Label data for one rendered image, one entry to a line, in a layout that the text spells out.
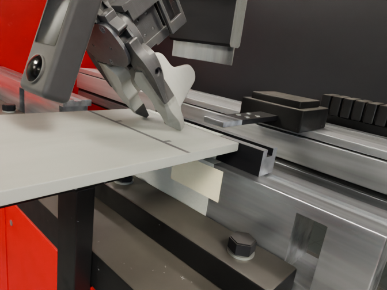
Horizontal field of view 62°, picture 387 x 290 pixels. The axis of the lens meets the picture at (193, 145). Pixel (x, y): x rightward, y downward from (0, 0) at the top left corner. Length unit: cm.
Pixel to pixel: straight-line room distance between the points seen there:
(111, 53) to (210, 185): 18
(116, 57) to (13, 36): 88
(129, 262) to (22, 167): 16
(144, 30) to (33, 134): 14
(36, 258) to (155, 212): 21
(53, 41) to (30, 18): 92
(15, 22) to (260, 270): 105
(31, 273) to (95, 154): 33
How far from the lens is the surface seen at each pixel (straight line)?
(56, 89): 29
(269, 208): 34
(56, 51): 28
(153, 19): 34
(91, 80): 108
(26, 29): 120
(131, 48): 30
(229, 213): 37
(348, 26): 86
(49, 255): 48
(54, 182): 23
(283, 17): 93
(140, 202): 40
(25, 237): 55
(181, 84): 35
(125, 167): 25
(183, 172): 40
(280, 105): 56
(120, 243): 38
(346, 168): 58
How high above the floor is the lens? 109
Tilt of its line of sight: 16 degrees down
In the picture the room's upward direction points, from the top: 8 degrees clockwise
